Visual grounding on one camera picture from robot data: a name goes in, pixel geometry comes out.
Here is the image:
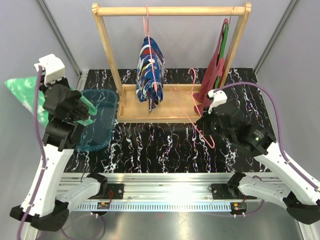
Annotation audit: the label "pink wire hanger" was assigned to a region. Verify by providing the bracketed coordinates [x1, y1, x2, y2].
[142, 5, 158, 93]
[170, 67, 216, 150]

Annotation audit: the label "purple cable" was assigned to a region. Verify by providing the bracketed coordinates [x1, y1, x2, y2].
[214, 81, 320, 192]
[16, 66, 48, 240]

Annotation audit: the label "wooden clothes rack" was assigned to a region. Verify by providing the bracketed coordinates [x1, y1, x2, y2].
[92, 2, 252, 123]

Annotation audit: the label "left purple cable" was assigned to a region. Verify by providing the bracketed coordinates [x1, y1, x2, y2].
[16, 66, 48, 240]

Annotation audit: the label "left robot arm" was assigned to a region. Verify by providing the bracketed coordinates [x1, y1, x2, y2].
[10, 77, 109, 232]

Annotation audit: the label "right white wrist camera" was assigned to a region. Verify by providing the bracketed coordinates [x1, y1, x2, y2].
[206, 89, 228, 114]

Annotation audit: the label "aluminium mounting rail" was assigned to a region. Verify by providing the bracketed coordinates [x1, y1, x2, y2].
[54, 171, 288, 212]

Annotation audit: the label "maroon tank top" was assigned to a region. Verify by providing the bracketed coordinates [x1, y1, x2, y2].
[192, 18, 229, 116]

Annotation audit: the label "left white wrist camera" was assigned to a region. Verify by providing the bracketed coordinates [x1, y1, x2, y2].
[33, 53, 66, 87]

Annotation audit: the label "green tie-dye trousers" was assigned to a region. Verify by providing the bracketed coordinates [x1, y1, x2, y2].
[5, 74, 98, 134]

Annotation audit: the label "blue transparent plastic bin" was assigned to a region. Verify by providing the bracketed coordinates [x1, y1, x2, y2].
[75, 89, 119, 152]

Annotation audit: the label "blue patterned trousers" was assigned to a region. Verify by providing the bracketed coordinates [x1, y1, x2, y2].
[135, 37, 165, 113]

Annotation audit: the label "green hanger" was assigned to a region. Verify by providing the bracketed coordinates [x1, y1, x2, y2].
[214, 18, 229, 89]

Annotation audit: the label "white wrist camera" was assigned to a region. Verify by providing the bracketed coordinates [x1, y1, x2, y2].
[206, 89, 228, 114]
[33, 53, 66, 87]

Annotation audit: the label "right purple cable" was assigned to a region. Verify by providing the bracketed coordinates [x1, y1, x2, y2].
[214, 81, 320, 192]

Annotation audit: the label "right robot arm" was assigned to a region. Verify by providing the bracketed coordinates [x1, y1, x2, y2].
[196, 103, 320, 225]

